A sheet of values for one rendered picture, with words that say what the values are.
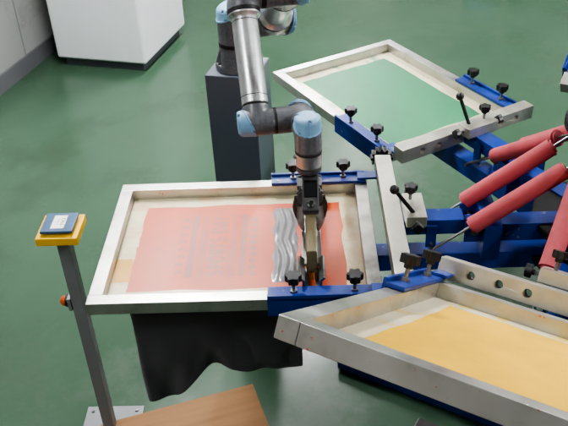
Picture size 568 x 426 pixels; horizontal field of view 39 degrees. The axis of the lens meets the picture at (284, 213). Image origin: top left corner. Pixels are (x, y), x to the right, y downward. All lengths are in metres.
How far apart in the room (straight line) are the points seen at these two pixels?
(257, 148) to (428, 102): 0.70
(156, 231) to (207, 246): 0.18
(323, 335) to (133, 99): 4.37
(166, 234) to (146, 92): 3.15
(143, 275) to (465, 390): 1.34
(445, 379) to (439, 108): 2.04
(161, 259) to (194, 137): 2.61
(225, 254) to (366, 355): 1.21
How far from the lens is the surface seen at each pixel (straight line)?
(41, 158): 4.93
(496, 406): 1.12
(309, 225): 2.23
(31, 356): 3.56
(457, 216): 2.32
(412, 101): 3.12
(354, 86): 3.22
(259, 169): 2.91
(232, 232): 2.40
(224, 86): 2.79
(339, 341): 1.17
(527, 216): 2.39
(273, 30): 2.70
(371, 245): 2.27
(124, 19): 5.68
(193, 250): 2.35
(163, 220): 2.49
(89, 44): 5.89
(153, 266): 2.31
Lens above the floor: 2.37
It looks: 35 degrees down
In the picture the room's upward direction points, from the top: 3 degrees counter-clockwise
